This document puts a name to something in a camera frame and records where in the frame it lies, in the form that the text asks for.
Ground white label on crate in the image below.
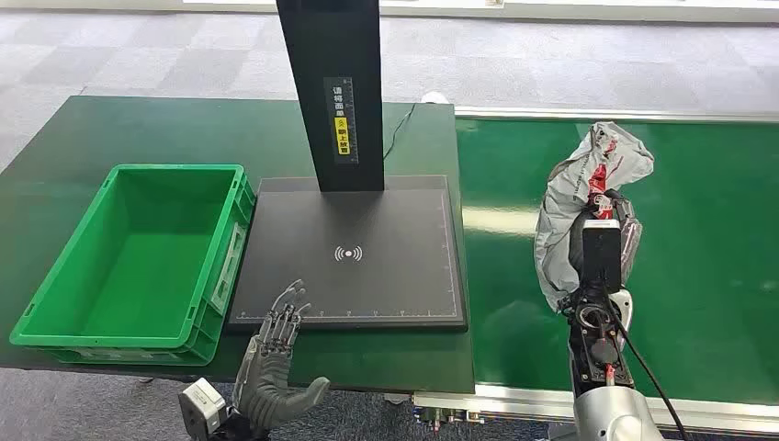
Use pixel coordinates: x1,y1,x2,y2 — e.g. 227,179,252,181
209,221,248,316

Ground black inbound scanner machine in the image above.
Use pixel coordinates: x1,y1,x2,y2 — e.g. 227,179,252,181
226,0,469,333

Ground green plastic crate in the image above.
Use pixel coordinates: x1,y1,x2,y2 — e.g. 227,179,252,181
8,163,257,368

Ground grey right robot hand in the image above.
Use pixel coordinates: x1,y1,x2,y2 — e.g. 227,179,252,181
569,188,644,288

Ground grey poly bag package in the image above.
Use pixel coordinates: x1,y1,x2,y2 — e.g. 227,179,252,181
534,121,655,314

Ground dark green table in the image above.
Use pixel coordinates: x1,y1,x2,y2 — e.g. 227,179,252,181
0,95,476,396

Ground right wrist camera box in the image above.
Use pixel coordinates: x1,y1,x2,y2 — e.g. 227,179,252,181
581,218,624,295

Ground green conveyor belt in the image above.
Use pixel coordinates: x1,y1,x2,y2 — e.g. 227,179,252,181
455,117,779,406

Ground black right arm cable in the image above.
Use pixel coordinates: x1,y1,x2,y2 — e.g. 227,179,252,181
599,291,690,441

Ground yellow black scanner sticker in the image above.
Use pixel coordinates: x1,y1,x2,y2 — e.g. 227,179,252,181
323,76,359,165

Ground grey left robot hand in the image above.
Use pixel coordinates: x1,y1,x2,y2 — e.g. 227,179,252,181
231,278,332,435

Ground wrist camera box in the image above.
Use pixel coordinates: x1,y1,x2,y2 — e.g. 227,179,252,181
177,378,229,437
581,218,624,295

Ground conveyor connector block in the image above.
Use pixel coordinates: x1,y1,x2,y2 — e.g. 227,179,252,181
413,406,485,431

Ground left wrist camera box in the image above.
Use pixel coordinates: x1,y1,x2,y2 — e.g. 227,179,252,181
177,378,229,437

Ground thin black table cable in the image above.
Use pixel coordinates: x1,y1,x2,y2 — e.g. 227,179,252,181
381,102,419,163

